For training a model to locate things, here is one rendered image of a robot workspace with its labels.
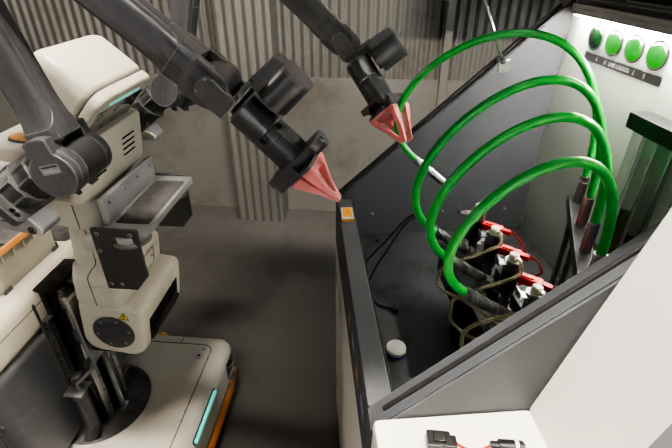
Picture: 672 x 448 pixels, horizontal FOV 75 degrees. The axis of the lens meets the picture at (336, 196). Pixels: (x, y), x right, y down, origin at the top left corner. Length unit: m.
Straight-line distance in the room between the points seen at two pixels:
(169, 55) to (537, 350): 0.62
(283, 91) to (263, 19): 1.84
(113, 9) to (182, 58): 0.10
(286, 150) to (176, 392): 1.15
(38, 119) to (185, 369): 1.11
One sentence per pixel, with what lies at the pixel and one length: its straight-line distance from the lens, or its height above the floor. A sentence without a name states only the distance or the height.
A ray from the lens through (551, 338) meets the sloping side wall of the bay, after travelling 0.63.
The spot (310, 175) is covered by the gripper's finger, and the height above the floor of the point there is 1.25.
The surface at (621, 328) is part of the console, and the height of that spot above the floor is 1.17.
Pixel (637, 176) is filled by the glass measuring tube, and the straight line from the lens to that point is 0.94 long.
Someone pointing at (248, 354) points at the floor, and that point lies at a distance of 2.06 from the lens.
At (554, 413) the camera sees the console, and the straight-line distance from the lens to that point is 0.69.
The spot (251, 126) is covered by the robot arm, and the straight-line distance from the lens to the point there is 0.64.
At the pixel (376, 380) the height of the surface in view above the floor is 0.95.
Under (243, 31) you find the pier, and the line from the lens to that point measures 2.48.
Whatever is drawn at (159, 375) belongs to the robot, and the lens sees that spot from 1.71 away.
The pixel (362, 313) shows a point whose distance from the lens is 0.84.
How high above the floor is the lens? 1.54
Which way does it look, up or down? 29 degrees down
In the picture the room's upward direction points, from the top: straight up
